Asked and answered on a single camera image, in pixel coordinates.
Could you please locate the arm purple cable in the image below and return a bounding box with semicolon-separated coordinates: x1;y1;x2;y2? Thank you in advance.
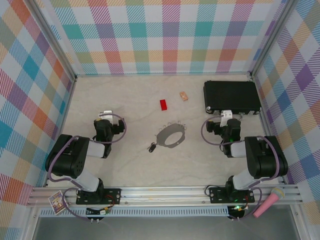
47;112;128;222
201;113;282;222

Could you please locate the aluminium frame post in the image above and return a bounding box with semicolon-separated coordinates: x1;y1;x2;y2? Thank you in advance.
248;0;300;81
29;0;78;82

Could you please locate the pink toy microphone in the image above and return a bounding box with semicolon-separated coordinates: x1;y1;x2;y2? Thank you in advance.
252;187;286;219

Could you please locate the small picture card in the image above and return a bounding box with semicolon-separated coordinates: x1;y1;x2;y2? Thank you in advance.
47;190;70;215

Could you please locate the wide aluminium mounting rail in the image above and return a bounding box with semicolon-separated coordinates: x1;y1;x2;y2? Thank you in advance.
27;186;303;207

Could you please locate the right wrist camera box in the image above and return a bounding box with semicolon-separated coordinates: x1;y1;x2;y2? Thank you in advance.
220;109;233;127

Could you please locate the black round LED module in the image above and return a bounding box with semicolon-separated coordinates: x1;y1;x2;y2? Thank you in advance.
227;204;247;221

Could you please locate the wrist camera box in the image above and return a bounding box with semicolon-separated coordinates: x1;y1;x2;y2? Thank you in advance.
220;109;233;127
98;109;119;125

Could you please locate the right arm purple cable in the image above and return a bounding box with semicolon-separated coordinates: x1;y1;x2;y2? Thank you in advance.
201;113;282;222

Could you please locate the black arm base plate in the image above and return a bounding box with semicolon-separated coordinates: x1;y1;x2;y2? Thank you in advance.
208;186;256;205
75;187;122;206

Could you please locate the black case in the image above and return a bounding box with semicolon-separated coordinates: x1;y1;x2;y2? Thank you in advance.
202;80;262;117

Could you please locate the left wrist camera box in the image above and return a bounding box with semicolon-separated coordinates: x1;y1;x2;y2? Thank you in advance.
98;109;119;125

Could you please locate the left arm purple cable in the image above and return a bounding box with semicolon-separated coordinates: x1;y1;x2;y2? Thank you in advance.
47;112;128;222

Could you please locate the aluminium side rail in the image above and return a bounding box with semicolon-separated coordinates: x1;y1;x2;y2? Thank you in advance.
251;74;286;185
44;76;78;188

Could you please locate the slotted grey cable duct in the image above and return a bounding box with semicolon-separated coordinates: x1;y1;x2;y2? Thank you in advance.
39;206;230;218

